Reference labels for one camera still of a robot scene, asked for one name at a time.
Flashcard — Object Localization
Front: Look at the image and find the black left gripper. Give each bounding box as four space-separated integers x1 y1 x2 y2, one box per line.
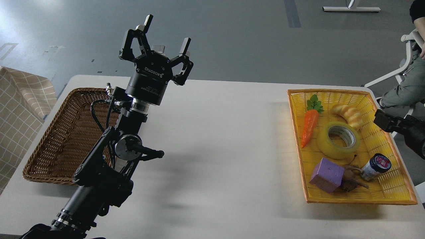
119 15 193 106

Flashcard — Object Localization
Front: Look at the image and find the yellow tape roll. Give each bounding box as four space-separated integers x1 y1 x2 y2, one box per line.
317 121 360 159

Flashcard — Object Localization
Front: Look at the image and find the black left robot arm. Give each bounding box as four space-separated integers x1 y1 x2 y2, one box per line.
20 15 193 239

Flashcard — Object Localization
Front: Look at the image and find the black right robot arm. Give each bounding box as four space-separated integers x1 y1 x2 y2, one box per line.
374 109 425 159

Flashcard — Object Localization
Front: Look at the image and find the brown wicker basket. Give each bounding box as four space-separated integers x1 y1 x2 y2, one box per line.
23 88 108 185

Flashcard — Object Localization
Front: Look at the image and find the beige checkered cloth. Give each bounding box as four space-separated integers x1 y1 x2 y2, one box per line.
0 66 57 192

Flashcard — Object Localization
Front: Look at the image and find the orange toy carrot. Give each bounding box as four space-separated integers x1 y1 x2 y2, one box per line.
300 94 324 148

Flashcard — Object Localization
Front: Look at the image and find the purple foam block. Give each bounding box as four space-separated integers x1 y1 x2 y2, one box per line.
309 158 345 194

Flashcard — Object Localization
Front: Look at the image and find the toy croissant bread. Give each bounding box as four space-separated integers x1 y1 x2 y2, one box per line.
331 104 363 130

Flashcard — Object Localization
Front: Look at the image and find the yellow plastic basket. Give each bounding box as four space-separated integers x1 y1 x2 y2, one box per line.
287 88 418 205

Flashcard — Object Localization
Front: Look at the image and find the brown toy animal figure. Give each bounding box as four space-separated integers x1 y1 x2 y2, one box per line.
339 154 369 192

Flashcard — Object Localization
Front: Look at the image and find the small dark-lidded jar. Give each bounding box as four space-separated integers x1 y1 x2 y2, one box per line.
360 153 392 182

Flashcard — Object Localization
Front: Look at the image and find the seated person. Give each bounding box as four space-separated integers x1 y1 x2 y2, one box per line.
377 0 425 109

